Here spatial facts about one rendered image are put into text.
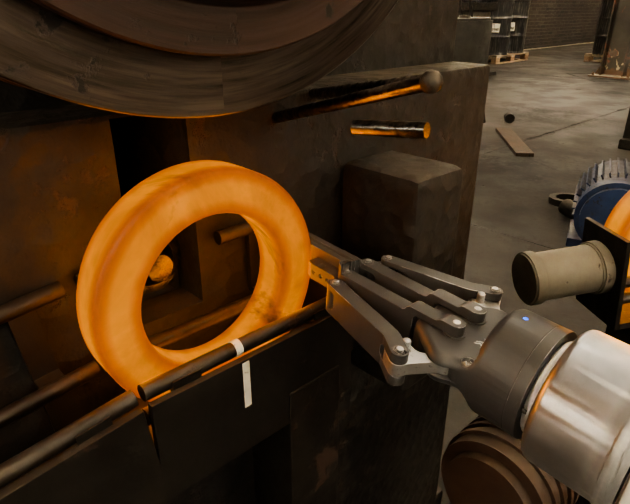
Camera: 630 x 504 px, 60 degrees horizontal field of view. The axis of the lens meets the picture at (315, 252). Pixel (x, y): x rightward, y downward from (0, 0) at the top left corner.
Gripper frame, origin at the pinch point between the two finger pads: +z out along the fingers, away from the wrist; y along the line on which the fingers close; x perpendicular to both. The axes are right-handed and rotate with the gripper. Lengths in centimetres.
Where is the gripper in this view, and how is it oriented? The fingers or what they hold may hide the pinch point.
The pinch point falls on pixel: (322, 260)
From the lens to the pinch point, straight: 46.3
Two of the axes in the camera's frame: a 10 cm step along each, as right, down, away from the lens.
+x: 0.6, -8.8, -4.7
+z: -6.8, -3.8, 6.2
